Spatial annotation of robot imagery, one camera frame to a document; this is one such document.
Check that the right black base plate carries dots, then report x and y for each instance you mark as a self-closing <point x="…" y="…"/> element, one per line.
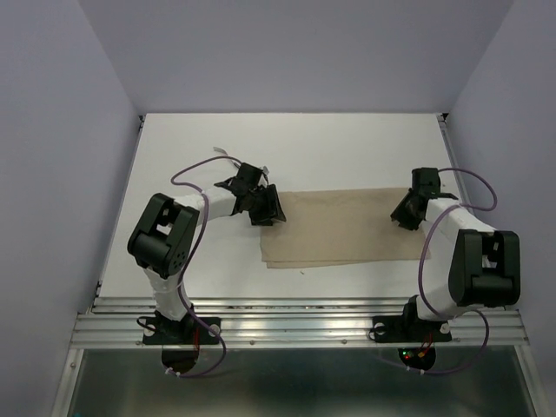
<point x="397" y="329"/>

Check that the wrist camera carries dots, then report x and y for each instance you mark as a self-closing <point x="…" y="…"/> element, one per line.
<point x="251" y="176"/>
<point x="425" y="181"/>

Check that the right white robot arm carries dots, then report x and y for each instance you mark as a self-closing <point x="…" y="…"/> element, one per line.
<point x="484" y="269"/>

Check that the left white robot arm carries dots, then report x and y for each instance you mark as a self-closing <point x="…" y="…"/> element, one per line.
<point x="170" y="229"/>

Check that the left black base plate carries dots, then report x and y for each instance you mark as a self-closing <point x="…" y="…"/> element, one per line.
<point x="161" y="331"/>

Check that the beige cloth napkin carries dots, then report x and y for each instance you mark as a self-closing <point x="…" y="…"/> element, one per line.
<point x="339" y="227"/>

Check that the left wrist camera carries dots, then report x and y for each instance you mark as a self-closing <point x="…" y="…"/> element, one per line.
<point x="251" y="176"/>

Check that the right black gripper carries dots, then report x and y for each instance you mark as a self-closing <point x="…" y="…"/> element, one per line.
<point x="399" y="214"/>

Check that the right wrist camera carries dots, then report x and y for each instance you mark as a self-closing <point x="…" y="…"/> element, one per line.
<point x="425" y="181"/>

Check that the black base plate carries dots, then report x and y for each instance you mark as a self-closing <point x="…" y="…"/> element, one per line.
<point x="397" y="329"/>
<point x="161" y="331"/>

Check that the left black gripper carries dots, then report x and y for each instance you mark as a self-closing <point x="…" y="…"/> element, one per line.
<point x="271" y="208"/>

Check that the aluminium right side rail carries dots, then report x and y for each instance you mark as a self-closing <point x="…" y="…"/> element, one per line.
<point x="459" y="176"/>

